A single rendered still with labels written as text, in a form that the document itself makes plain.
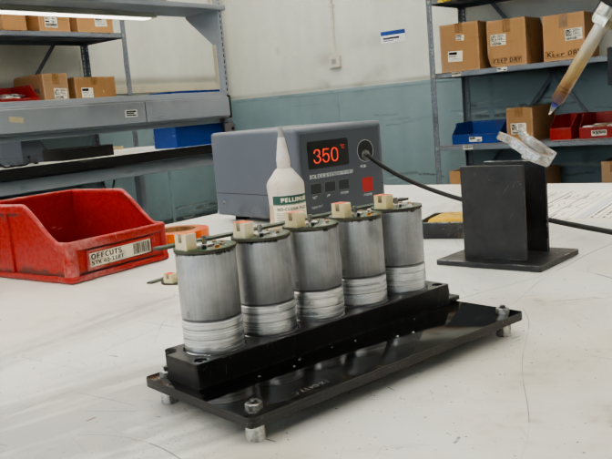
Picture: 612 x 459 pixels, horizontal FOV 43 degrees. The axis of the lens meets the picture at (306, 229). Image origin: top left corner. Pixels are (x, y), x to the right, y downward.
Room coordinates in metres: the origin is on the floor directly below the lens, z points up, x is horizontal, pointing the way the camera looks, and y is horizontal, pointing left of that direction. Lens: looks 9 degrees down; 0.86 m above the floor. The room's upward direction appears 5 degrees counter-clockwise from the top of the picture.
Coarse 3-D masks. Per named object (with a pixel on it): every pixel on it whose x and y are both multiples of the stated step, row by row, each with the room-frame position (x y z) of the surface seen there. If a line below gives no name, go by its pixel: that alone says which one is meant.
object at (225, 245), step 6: (210, 240) 0.32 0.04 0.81; (216, 240) 0.31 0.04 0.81; (222, 240) 0.31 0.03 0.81; (228, 240) 0.32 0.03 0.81; (198, 246) 0.30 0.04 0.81; (204, 246) 0.30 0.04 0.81; (210, 246) 0.31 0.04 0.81; (222, 246) 0.30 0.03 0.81; (228, 246) 0.30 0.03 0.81; (234, 246) 0.31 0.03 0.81; (174, 252) 0.30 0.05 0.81; (180, 252) 0.30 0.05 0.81; (186, 252) 0.30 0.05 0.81; (192, 252) 0.30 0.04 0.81; (198, 252) 0.30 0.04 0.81; (204, 252) 0.30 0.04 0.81; (210, 252) 0.30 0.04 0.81
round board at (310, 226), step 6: (312, 222) 0.34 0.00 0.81; (318, 222) 0.35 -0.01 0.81; (330, 222) 0.34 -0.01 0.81; (336, 222) 0.34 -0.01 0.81; (282, 228) 0.34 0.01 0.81; (288, 228) 0.34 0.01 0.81; (294, 228) 0.34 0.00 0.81; (300, 228) 0.33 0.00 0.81; (306, 228) 0.33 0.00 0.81; (312, 228) 0.33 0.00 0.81; (318, 228) 0.33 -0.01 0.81; (324, 228) 0.33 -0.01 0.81
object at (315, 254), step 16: (304, 240) 0.33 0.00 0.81; (320, 240) 0.33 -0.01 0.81; (336, 240) 0.34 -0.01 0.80; (304, 256) 0.33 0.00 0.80; (320, 256) 0.33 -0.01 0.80; (336, 256) 0.34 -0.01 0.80; (304, 272) 0.33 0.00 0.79; (320, 272) 0.33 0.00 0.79; (336, 272) 0.34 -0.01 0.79; (304, 288) 0.33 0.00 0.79; (320, 288) 0.33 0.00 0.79; (336, 288) 0.34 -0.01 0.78; (304, 304) 0.33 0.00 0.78; (320, 304) 0.33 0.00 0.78; (336, 304) 0.34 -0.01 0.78; (304, 320) 0.33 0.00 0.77; (320, 320) 0.33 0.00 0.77
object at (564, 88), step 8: (600, 8) 0.47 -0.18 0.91; (608, 8) 0.47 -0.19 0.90; (592, 16) 0.48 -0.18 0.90; (600, 16) 0.47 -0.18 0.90; (608, 16) 0.47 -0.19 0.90; (600, 24) 0.47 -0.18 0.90; (608, 24) 0.47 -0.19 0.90; (592, 32) 0.48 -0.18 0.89; (600, 32) 0.47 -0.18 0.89; (592, 40) 0.48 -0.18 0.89; (600, 40) 0.48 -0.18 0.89; (584, 48) 0.48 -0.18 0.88; (592, 48) 0.48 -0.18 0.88; (576, 56) 0.48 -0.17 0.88; (584, 56) 0.48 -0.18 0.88; (576, 64) 0.48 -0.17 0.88; (584, 64) 0.48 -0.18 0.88; (568, 72) 0.49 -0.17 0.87; (576, 72) 0.48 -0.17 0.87; (568, 80) 0.49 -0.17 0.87; (560, 88) 0.49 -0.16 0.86; (568, 88) 0.49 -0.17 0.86; (560, 96) 0.49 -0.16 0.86; (560, 104) 0.49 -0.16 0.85
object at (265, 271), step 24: (288, 240) 0.32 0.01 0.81; (240, 264) 0.32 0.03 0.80; (264, 264) 0.31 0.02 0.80; (288, 264) 0.32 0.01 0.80; (240, 288) 0.32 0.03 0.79; (264, 288) 0.31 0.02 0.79; (288, 288) 0.32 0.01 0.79; (264, 312) 0.31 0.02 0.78; (288, 312) 0.32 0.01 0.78; (264, 336) 0.32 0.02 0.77
